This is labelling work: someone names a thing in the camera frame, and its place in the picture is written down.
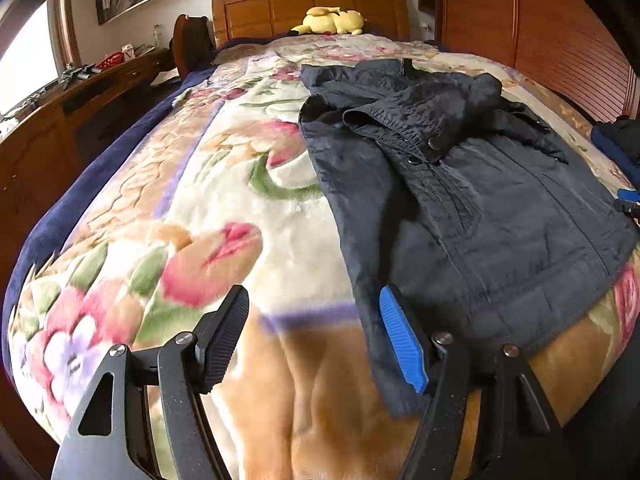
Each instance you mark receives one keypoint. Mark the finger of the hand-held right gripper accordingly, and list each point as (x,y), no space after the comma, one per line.
(631,205)

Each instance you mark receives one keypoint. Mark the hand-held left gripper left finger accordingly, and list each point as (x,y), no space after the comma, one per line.
(225,340)

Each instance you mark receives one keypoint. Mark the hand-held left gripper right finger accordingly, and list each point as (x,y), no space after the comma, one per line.
(400,340)

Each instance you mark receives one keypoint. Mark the dark navy jacket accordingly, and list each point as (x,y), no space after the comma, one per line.
(475,210)

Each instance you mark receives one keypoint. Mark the floral plush blanket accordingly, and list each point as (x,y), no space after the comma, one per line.
(225,210)

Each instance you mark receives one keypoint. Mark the wooden desk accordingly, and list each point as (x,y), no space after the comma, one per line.
(35,160)

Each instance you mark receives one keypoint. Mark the dark garment on chair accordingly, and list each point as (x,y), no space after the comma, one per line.
(202,42)

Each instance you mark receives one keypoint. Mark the red basket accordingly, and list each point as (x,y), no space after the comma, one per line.
(109,60)

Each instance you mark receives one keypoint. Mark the wooden chair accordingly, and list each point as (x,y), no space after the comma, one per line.
(180,40)

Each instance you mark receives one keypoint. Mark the white carton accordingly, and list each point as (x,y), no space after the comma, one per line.
(128,52)

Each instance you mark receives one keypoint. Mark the black metal tool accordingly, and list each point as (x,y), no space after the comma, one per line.
(77,74)

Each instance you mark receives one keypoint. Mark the white bottle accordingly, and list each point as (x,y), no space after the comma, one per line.
(158,34)

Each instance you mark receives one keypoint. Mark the yellow plush toy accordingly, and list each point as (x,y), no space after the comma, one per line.
(335,21)

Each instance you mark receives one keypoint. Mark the wooden bed headboard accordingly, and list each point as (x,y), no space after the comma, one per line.
(260,12)

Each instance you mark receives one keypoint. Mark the wood framed window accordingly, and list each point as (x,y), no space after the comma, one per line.
(30,60)

